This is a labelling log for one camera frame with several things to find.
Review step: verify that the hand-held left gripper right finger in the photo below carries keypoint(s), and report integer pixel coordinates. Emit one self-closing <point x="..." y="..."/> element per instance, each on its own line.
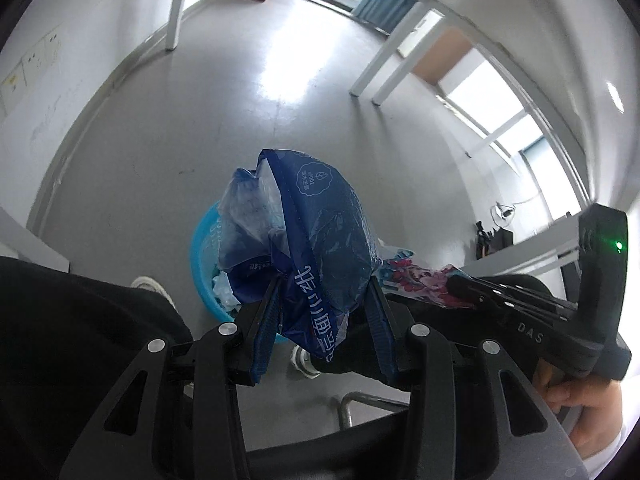
<point x="382" y="330"/>

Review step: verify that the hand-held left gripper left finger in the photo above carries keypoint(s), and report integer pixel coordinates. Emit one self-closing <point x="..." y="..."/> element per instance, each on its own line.
<point x="265" y="330"/>

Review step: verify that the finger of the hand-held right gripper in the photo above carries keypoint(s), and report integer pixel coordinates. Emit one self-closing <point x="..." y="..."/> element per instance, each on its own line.
<point x="510" y="294"/>
<point x="515" y="306"/>

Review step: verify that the floral printed plastic wrapper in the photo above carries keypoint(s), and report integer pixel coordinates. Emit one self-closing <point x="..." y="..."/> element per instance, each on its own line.
<point x="420" y="275"/>

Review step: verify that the blue plastic mesh basket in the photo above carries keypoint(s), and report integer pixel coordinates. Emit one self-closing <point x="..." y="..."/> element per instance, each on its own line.
<point x="205" y="260"/>

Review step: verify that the blue plastic packaging bag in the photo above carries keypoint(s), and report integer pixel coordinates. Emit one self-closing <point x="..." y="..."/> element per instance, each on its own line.
<point x="320" y="240"/>

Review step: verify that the person's right forearm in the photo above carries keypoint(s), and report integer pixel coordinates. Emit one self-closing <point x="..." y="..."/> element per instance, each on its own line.
<point x="607" y="460"/>

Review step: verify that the person's right hand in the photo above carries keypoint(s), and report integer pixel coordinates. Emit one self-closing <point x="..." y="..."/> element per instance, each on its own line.
<point x="595" y="405"/>

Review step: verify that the white table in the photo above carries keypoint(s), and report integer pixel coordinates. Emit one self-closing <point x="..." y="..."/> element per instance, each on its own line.
<point x="525" y="251"/>

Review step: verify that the white right sneaker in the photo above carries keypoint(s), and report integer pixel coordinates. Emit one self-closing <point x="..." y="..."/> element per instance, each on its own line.
<point x="302" y="362"/>

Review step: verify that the white sneaker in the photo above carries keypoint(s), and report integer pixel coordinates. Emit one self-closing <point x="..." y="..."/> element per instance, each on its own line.
<point x="302" y="362"/>
<point x="155" y="290"/>

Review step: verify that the black device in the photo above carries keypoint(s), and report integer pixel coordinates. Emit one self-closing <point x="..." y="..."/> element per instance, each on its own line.
<point x="500" y="240"/>

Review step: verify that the white crumpled paper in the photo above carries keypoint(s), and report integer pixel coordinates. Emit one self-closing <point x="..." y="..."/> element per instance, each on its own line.
<point x="225" y="290"/>

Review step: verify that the white left sneaker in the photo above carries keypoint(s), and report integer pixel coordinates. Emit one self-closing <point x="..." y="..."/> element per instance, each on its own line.
<point x="155" y="290"/>

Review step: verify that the blue curtain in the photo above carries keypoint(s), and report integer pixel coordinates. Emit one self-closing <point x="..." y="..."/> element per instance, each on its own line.
<point x="385" y="5"/>
<point x="532" y="149"/>

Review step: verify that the brown wooden panel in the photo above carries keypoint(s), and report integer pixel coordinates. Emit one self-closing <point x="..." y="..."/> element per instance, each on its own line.
<point x="440" y="62"/>

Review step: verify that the white wall socket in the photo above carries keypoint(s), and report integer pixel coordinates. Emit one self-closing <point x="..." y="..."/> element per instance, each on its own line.
<point x="42" y="52"/>

